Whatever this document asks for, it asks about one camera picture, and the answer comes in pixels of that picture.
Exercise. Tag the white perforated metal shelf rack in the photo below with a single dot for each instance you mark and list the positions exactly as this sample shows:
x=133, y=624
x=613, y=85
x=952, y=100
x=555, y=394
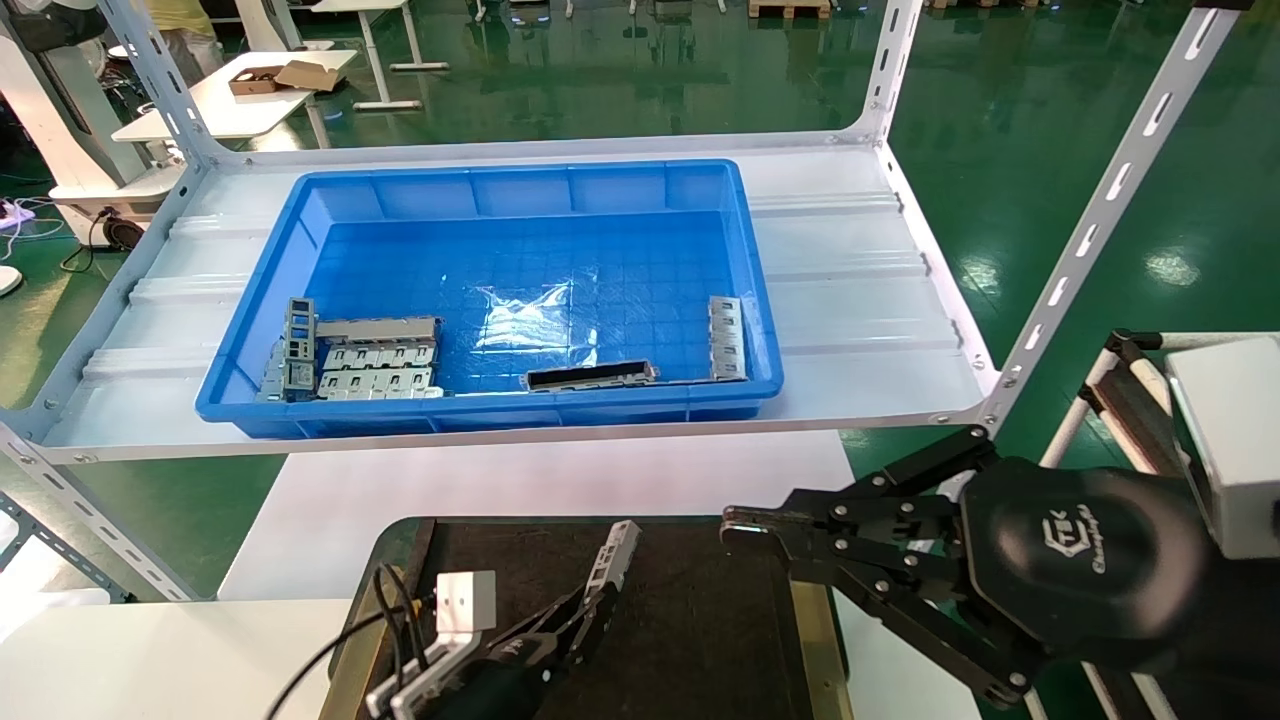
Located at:
x=850, y=300

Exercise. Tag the grey slotted metal part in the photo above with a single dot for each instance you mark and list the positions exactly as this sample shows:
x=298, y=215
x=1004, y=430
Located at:
x=618, y=550

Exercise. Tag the white pedestal desk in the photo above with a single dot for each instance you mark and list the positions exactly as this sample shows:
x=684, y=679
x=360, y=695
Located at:
x=375, y=50

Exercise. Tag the black caster wheel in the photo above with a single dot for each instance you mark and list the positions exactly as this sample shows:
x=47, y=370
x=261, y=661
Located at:
x=122, y=228

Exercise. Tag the standing person in yellow suit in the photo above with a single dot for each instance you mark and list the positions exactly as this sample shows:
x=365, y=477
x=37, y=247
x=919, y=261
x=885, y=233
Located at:
x=185, y=30

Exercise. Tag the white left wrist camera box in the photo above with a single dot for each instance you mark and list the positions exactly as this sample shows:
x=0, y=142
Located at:
x=466, y=605

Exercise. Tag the white machine base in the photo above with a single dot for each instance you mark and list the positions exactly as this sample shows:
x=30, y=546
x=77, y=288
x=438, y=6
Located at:
x=40, y=100

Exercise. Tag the upright dark grey metal part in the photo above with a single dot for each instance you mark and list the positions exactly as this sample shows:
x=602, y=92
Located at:
x=300, y=340

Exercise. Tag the wooden pallet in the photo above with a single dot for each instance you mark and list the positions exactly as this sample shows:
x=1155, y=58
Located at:
x=790, y=8

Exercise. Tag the white table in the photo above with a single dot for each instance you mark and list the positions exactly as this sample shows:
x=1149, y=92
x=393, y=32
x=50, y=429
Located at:
x=230, y=110

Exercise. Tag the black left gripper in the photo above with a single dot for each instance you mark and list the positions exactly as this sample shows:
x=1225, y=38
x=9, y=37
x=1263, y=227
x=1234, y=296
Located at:
x=510, y=685

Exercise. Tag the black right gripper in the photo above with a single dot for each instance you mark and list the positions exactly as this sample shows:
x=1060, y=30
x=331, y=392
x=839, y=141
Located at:
x=1080, y=550

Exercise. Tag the blue plastic bin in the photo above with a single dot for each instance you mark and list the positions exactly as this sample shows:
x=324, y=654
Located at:
x=600, y=250

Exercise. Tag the silver camera mounting bracket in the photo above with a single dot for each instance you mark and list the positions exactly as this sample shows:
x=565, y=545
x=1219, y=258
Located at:
x=420, y=685

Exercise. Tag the clear plastic bag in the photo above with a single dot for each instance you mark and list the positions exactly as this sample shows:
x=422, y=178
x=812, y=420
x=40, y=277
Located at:
x=525, y=320

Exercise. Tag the white power strip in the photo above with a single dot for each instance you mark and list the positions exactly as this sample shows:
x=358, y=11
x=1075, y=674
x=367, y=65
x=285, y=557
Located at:
x=15, y=213

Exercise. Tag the small tilted grey metal part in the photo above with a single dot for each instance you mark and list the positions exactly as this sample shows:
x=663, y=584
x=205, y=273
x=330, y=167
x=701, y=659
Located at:
x=272, y=385

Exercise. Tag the long grey metal part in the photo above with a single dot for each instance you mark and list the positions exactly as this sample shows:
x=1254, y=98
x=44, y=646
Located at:
x=380, y=328

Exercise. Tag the pipe frame cart black shelves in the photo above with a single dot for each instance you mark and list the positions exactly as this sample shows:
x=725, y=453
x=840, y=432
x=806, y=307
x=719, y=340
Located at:
x=1075, y=415

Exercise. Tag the flat open cardboard box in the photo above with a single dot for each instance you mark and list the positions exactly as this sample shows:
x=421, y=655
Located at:
x=305, y=75

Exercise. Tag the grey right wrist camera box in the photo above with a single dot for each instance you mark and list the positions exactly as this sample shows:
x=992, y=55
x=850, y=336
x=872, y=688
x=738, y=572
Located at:
x=1230, y=440

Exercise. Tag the long black metal part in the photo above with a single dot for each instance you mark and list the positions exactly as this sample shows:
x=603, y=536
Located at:
x=590, y=376

